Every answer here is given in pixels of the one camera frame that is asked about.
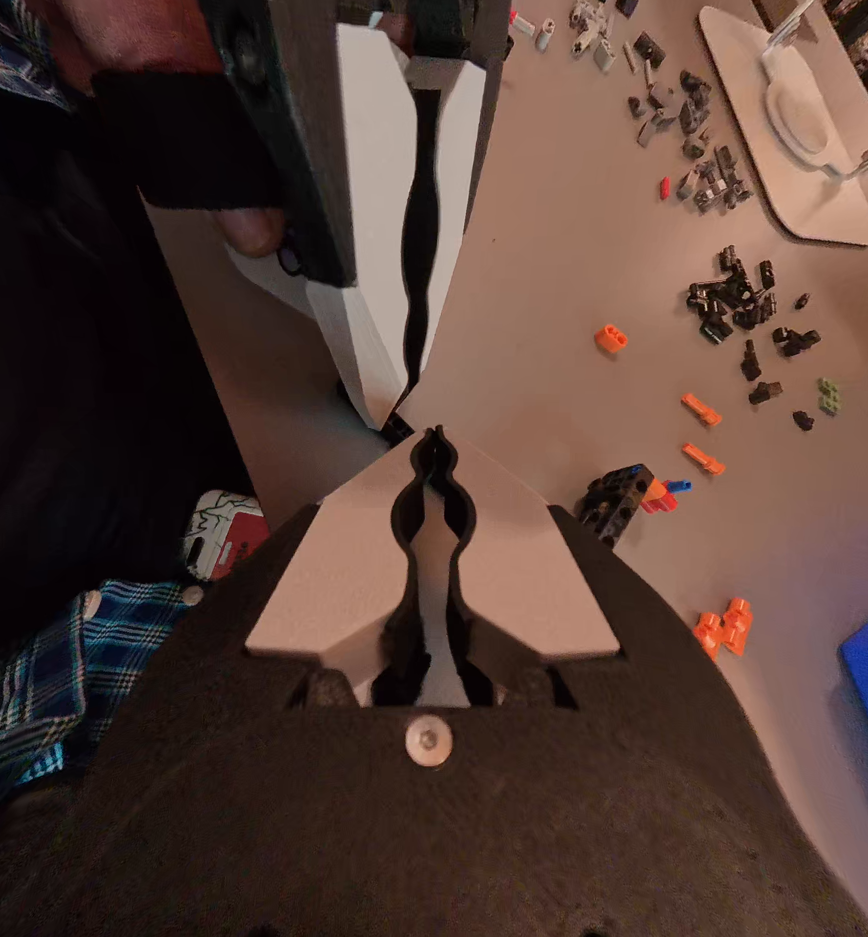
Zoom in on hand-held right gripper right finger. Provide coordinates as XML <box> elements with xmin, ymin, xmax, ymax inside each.
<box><xmin>434</xmin><ymin>425</ymin><xmax>621</xmax><ymax>710</ymax></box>

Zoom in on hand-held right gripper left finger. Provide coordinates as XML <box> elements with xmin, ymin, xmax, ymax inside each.
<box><xmin>244</xmin><ymin>427</ymin><xmax>438</xmax><ymax>710</ymax></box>

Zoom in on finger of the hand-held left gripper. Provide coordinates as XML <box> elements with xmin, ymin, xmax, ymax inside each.
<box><xmin>397</xmin><ymin>57</ymin><xmax>492</xmax><ymax>414</ymax></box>
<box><xmin>304</xmin><ymin>24</ymin><xmax>416</xmax><ymax>431</ymax></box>

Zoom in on black lego beam assembly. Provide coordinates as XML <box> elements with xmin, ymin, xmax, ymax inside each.
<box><xmin>577</xmin><ymin>463</ymin><xmax>693</xmax><ymax>549</ymax></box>

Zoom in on orange lego hinge brick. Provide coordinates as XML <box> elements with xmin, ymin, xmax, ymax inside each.
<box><xmin>720</xmin><ymin>598</ymin><xmax>754</xmax><ymax>656</ymax></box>
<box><xmin>692</xmin><ymin>611</ymin><xmax>728</xmax><ymax>661</ymax></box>

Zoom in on pile of light grey lego pieces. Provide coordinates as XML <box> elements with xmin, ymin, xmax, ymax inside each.
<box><xmin>513</xmin><ymin>0</ymin><xmax>620</xmax><ymax>74</ymax></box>

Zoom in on pile of dark grey lego pieces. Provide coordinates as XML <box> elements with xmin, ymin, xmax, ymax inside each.
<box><xmin>626</xmin><ymin>29</ymin><xmax>756</xmax><ymax>215</ymax></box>

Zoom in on pile of black lego pieces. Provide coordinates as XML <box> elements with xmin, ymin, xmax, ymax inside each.
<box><xmin>686</xmin><ymin>245</ymin><xmax>823</xmax><ymax>433</ymax></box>

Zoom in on person's left hand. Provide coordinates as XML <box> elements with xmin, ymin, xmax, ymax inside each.
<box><xmin>24</xmin><ymin>0</ymin><xmax>289</xmax><ymax>259</ymax></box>

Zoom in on phone in patterned case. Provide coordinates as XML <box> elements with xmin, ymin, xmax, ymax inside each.
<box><xmin>180</xmin><ymin>489</ymin><xmax>272</xmax><ymax>583</ymax></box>

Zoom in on plaid shirt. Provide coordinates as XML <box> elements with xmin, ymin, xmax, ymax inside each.
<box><xmin>0</xmin><ymin>0</ymin><xmax>208</xmax><ymax>835</ymax></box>

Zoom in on white stand base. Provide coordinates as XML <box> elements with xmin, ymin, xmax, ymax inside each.
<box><xmin>699</xmin><ymin>6</ymin><xmax>868</xmax><ymax>246</ymax></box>

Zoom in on dark pants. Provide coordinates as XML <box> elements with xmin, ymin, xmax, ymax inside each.
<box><xmin>0</xmin><ymin>73</ymin><xmax>259</xmax><ymax>682</ymax></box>

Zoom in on clear plastic stand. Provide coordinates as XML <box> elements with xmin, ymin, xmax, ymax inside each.
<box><xmin>760</xmin><ymin>0</ymin><xmax>868</xmax><ymax>180</ymax></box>

